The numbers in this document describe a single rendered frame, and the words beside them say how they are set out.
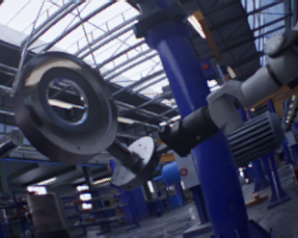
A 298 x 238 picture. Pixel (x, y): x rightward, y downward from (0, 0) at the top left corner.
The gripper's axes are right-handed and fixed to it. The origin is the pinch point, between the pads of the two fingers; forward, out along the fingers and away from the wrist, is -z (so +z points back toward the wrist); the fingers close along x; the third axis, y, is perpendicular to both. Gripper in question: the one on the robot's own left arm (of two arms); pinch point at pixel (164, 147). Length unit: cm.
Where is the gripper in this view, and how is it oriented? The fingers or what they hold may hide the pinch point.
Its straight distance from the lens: 88.8
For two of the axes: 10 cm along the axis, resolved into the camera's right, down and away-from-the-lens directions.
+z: 6.9, -4.7, -5.5
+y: 1.6, -6.3, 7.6
